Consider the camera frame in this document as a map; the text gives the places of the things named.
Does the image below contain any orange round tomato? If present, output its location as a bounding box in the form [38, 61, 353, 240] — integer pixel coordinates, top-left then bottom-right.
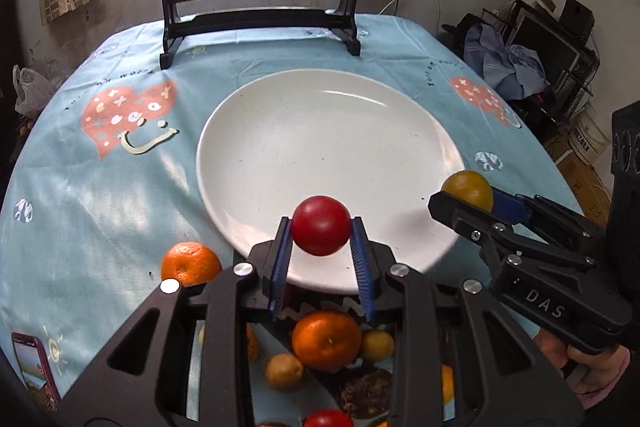
[442, 364, 454, 405]

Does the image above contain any blue clothes pile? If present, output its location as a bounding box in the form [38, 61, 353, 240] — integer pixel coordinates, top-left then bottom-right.
[463, 24, 550, 101]

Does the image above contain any light blue patterned tablecloth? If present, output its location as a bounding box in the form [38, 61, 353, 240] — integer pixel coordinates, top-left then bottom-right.
[1, 15, 582, 426]

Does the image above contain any large orange mandarin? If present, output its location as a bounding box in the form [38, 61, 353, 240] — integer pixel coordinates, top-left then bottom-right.
[160, 242, 222, 286]

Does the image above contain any white plastic bag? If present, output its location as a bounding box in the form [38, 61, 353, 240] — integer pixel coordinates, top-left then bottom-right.
[13, 65, 56, 119]

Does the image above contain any white bucket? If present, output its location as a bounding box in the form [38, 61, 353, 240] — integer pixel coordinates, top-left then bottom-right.
[568, 103, 612, 166]

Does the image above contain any red smartphone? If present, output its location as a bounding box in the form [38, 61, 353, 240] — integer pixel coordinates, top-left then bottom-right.
[11, 332, 60, 413]

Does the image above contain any dark brown water chestnut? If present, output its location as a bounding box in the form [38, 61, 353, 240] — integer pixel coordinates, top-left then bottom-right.
[337, 367, 393, 419]

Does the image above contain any white oval plate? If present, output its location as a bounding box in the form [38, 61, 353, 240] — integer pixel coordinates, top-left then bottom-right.
[196, 69, 463, 271]

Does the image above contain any right hand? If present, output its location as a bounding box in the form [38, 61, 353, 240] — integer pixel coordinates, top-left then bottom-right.
[534, 328, 633, 411]

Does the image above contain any pale yellow pear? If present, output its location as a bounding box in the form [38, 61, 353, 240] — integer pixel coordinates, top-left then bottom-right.
[264, 353, 305, 392]

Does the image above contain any red cherry tomato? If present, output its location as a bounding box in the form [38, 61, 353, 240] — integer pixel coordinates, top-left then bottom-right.
[291, 195, 352, 257]

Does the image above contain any cardboard box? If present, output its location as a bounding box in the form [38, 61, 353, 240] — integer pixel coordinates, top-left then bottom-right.
[544, 134, 611, 227]

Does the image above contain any black monitor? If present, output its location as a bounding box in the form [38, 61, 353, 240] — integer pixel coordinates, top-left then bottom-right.
[502, 0, 600, 95]

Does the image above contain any small olive-yellow fruit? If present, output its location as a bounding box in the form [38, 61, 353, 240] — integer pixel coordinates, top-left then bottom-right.
[360, 329, 395, 362]

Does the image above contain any yellow-green tomato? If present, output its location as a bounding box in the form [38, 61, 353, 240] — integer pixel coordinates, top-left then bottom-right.
[442, 170, 494, 212]

